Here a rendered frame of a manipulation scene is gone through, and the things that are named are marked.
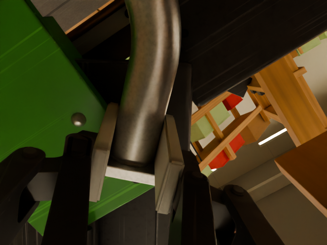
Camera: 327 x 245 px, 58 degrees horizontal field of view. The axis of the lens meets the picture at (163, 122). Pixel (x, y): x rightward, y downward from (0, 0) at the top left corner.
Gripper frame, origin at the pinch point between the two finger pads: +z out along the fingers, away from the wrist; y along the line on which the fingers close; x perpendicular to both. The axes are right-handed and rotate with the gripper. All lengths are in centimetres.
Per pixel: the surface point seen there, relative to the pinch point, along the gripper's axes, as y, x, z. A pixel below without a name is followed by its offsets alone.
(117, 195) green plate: -0.2, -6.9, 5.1
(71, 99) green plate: -5.0, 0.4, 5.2
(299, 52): 431, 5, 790
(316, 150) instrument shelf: 43, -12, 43
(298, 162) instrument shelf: 39, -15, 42
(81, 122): -4.0, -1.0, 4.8
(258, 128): 185, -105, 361
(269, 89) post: 42, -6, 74
